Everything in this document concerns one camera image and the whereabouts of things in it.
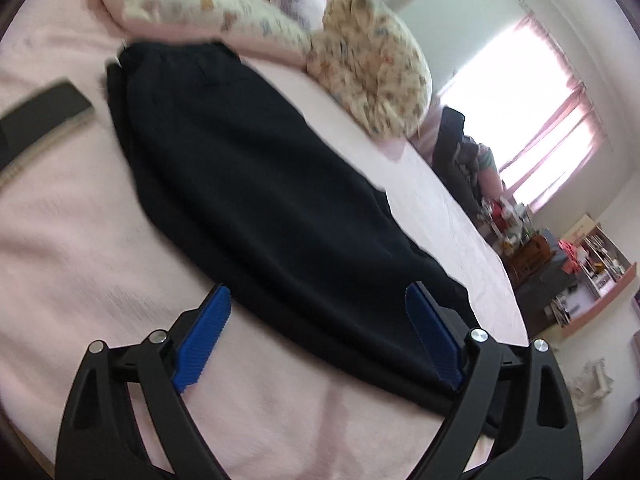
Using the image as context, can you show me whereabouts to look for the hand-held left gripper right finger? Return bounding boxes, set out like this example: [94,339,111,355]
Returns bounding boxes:
[404,281,585,480]

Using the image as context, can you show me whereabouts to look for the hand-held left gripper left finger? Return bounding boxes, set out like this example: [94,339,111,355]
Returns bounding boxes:
[55,282,233,480]

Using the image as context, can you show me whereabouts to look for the black pants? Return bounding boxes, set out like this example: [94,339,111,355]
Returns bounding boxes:
[104,40,501,436]

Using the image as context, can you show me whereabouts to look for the black cabinet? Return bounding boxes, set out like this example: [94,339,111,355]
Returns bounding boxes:
[515,255,591,321]

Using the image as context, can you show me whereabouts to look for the wooden chair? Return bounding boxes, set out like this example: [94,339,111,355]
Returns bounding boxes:
[505,235,551,281]

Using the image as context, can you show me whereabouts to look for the pile of household clutter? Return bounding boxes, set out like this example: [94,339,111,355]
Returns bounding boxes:
[480,197,526,261]

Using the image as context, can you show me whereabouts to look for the pink bed blanket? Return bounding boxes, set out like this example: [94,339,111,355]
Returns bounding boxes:
[0,0,531,480]

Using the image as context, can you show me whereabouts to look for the pink and white bookshelf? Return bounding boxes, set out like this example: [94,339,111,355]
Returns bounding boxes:
[550,215,640,336]

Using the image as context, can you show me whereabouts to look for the white metal rack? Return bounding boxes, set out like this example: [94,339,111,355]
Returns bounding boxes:
[570,357,616,413]

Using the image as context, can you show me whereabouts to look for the pile of clothes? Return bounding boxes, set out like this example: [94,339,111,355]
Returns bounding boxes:
[460,137,501,186]

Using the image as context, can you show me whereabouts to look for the black recliner chair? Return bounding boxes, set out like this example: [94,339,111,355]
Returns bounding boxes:
[432,105,501,211]

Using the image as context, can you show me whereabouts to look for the bright window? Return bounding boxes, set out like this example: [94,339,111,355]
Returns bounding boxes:
[442,25,601,206]

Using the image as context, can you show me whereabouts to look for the pink window curtain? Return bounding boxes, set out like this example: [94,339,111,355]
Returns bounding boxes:
[440,12,616,216]

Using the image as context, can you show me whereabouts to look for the rolled bear print quilt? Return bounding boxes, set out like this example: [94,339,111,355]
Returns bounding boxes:
[306,0,433,141]

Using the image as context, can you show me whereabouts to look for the long bear print pillow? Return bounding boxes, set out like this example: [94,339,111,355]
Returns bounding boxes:
[92,0,313,68]

